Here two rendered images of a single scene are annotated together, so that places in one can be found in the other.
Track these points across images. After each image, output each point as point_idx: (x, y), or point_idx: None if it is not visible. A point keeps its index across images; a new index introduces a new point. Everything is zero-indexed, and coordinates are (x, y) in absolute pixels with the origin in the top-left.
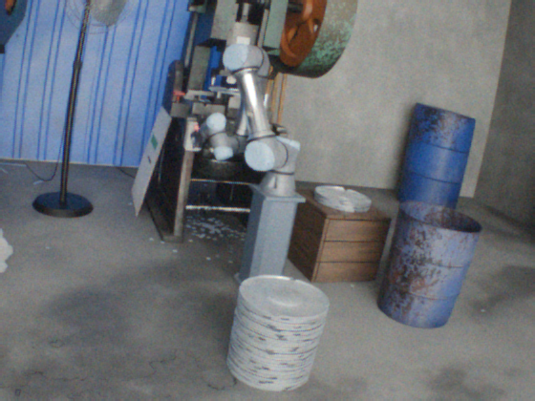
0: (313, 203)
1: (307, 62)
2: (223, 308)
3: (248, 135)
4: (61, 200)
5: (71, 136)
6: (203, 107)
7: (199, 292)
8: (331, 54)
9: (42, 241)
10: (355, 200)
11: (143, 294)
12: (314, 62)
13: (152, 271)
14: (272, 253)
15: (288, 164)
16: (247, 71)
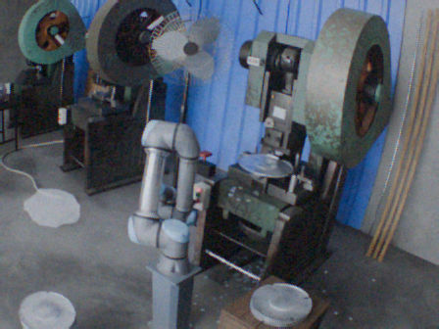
0: (243, 296)
1: (315, 148)
2: (114, 317)
3: (183, 211)
4: None
5: (178, 164)
6: (235, 172)
7: (125, 303)
8: (329, 143)
9: (113, 226)
10: (278, 312)
11: (96, 281)
12: (320, 149)
13: (130, 277)
14: (160, 308)
15: (165, 248)
16: (147, 150)
